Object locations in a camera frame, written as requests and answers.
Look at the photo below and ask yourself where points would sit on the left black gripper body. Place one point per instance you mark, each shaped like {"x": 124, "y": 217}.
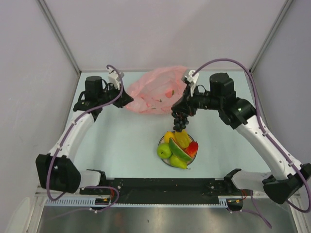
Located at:
{"x": 107, "y": 96}

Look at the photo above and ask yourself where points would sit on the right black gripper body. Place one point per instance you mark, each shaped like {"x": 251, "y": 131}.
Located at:
{"x": 199, "y": 101}

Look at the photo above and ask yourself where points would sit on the pink plastic bag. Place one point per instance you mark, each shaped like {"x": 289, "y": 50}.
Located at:
{"x": 157, "y": 90}

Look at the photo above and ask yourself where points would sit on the yellow fake banana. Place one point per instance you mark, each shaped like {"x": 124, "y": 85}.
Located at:
{"x": 182, "y": 138}

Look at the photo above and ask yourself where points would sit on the red fake fruit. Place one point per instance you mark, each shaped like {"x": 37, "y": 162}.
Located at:
{"x": 192, "y": 149}

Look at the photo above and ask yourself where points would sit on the yellow fake fruit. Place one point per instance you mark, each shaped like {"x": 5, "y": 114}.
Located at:
{"x": 169, "y": 135}

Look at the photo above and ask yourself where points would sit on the fake watermelon slice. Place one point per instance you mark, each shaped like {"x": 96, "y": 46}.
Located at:
{"x": 178, "y": 152}

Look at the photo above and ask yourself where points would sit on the green fake apple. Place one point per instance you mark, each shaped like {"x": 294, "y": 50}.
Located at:
{"x": 163, "y": 151}

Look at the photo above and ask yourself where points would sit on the green fake pear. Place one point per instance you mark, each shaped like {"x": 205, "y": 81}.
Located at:
{"x": 178, "y": 163}

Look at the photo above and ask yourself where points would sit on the white printed plate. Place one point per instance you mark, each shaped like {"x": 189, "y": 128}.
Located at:
{"x": 167, "y": 161}

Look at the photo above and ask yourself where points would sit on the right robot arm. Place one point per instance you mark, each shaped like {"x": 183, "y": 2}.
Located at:
{"x": 287, "y": 174}

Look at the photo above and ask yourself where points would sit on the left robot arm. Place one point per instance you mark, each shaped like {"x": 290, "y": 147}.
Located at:
{"x": 56, "y": 170}

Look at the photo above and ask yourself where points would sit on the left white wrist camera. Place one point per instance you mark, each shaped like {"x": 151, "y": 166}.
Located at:
{"x": 114, "y": 78}

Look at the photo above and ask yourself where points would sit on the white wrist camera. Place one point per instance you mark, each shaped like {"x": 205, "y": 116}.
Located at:
{"x": 190, "y": 78}
{"x": 114, "y": 78}

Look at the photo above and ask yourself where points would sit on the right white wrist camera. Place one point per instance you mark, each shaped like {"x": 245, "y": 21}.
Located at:
{"x": 190, "y": 78}

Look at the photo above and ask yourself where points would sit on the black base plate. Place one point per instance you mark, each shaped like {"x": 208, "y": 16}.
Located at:
{"x": 175, "y": 191}

